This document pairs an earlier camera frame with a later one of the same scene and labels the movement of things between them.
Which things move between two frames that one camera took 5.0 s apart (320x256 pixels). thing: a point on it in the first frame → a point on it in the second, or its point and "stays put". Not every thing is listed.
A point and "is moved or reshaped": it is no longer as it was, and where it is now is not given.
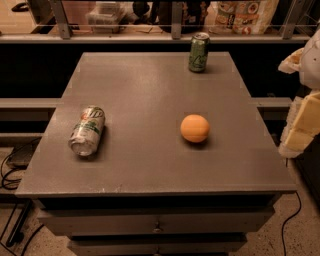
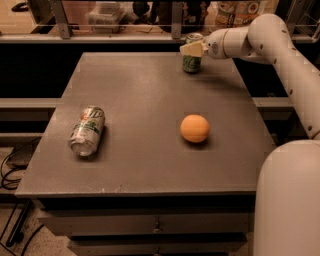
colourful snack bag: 249,17 stays put
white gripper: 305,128 → 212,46
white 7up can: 87,131 stays put
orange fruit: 194,128 stays put
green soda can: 199,51 is moved or reshaped
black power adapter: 21,154 stays put
